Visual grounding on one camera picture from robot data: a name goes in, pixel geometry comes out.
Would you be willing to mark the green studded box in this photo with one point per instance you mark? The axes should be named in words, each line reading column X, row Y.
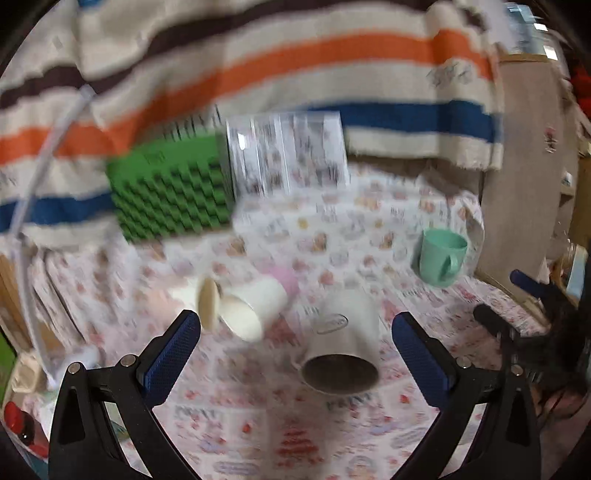
column 167, row 188

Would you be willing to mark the mint green mug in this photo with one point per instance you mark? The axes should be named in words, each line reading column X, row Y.
column 441, row 257

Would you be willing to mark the white paper cup dark inside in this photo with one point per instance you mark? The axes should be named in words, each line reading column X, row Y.
column 342, row 355

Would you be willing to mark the wooden cabinet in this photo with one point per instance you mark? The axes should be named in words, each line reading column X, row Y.
column 528, row 203

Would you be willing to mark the pink cup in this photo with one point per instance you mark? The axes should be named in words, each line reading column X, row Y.
column 287, row 279

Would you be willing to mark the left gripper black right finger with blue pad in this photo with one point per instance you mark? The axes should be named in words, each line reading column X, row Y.
column 487, row 425

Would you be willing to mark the white paper cup lying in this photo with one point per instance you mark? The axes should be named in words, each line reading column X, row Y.
column 249, row 309

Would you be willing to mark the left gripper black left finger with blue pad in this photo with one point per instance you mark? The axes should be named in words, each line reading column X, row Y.
column 83, row 444

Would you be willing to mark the red object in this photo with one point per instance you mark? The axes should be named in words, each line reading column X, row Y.
column 20, row 423

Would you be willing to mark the striped woven blanket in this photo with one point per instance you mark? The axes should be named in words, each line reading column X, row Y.
column 410, row 79

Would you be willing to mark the patterned white tablecloth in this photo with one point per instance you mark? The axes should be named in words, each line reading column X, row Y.
column 240, row 410

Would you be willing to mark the cream cup lying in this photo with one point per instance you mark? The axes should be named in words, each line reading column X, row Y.
column 202, row 295

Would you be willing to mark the clear patterned plastic package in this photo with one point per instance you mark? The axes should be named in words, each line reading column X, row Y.
column 286, row 153

